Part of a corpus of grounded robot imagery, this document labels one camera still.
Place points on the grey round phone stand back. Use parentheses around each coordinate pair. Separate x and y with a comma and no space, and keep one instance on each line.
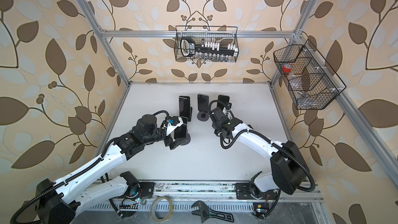
(203,116)

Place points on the green phone centre back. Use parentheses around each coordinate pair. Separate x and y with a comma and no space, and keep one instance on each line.
(203,103)

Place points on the black wire basket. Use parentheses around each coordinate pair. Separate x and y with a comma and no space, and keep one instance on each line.
(220,34)
(312,83)

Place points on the black wire basket back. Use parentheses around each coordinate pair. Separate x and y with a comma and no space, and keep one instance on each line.
(220,34)

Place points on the black flat phone stand left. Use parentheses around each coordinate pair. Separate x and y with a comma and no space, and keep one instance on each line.
(186,112)

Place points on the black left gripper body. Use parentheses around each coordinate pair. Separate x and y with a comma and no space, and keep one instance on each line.
(169,141)

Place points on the black socket set tool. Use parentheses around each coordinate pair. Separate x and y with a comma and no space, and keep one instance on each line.
(189,48)

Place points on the purple phone back right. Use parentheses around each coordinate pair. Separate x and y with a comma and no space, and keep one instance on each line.
(223,101)

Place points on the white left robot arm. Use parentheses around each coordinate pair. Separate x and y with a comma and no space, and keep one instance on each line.
(60,201)

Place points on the black phone stand front left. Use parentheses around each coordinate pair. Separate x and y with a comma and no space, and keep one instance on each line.
(183,141)

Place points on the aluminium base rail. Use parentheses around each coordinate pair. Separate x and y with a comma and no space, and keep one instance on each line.
(229,196)

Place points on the black wire basket right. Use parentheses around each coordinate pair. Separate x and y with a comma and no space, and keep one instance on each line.
(312,83)

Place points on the black adjustable wrench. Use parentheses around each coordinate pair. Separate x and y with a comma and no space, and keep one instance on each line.
(205,213)

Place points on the silver phone left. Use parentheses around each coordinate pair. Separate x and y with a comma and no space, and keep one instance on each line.
(184,101)

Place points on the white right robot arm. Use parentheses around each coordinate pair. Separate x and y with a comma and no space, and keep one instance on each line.
(288,171)

